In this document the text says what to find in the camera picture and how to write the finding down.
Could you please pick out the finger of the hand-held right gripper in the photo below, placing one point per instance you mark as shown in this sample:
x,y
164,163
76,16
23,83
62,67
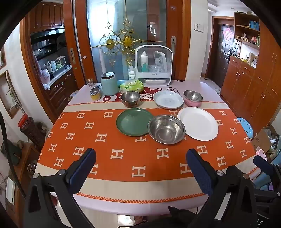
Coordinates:
x,y
260,161

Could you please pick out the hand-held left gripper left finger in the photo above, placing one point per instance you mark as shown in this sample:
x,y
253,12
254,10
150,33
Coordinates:
x,y
84,166

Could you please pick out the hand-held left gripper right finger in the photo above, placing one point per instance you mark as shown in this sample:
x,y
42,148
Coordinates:
x,y
198,173

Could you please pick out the green plate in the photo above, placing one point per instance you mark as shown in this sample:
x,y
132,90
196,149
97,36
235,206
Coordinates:
x,y
131,122

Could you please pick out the small steel bowl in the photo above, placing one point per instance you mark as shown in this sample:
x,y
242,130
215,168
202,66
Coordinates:
x,y
130,97

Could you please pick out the cardboard box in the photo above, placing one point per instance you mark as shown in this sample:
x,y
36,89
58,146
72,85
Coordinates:
x,y
261,140

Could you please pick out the blue plastic stool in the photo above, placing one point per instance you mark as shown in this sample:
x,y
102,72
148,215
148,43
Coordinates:
x,y
245,127

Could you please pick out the orange patterned tablecloth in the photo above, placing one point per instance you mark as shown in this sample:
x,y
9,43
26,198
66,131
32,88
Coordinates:
x,y
109,136
197,84

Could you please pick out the large steel bowl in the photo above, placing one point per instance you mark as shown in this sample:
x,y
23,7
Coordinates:
x,y
166,131

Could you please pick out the dark woven basket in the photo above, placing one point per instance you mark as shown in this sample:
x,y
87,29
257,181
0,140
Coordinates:
x,y
33,136

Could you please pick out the yellow jar with lid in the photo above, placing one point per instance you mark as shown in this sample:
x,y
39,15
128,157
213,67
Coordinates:
x,y
96,95

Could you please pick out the pink steel bowl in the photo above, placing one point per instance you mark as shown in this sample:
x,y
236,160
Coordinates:
x,y
193,98

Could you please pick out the wooden shelf cabinet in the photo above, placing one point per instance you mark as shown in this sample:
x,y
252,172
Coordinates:
x,y
241,87

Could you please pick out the white patterned plate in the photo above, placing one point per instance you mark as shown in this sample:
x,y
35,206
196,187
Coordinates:
x,y
168,99

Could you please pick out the wooden kitchen base cabinet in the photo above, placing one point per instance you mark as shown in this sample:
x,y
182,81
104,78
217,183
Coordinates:
x,y
61,89

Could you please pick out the small glass jar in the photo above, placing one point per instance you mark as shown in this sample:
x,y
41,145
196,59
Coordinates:
x,y
89,83

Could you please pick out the mint green canister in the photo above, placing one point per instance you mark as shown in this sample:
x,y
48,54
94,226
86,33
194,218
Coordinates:
x,y
109,85

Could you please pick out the green tissue pack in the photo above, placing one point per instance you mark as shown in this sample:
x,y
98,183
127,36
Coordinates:
x,y
131,86

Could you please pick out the white sterilizer cabinet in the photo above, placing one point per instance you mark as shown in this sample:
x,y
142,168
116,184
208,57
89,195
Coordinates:
x,y
168,79

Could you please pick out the white pill bottle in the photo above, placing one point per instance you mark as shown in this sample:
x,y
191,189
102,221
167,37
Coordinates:
x,y
132,76

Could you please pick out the dark wooden entrance door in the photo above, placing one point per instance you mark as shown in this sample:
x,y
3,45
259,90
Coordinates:
x,y
221,61

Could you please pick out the steel cooking pot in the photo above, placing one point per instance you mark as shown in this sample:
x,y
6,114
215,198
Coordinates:
x,y
61,60

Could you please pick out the white bottle teal label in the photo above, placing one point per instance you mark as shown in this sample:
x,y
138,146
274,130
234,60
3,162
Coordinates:
x,y
144,62

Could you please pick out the pink door decoration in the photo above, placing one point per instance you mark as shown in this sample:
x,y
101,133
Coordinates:
x,y
227,34

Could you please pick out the wooden picture frame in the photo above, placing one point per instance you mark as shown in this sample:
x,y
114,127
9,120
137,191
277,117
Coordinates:
x,y
2,59
11,103

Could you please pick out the wall switch panel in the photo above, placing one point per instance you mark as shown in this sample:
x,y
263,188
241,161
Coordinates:
x,y
198,26

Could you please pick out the wooden kitchen wall cabinet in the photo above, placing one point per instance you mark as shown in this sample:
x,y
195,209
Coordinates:
x,y
44,17

